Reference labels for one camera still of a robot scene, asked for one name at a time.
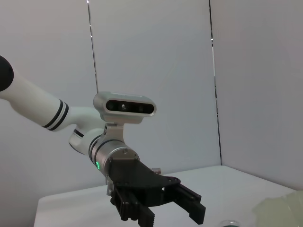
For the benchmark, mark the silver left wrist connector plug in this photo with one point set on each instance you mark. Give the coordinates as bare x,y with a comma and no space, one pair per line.
156,170

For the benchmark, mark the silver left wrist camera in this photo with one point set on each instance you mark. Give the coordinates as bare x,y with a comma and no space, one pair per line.
125,107

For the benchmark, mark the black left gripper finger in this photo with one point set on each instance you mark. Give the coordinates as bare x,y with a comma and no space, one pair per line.
129,208
191,205

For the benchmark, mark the clear green-label water bottle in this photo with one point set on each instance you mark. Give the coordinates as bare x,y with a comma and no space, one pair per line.
229,224

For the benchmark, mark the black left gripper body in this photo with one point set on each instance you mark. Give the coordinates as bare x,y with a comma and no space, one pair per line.
135,175

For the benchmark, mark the green glass fruit plate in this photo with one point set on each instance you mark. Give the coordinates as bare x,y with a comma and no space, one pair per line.
281,210

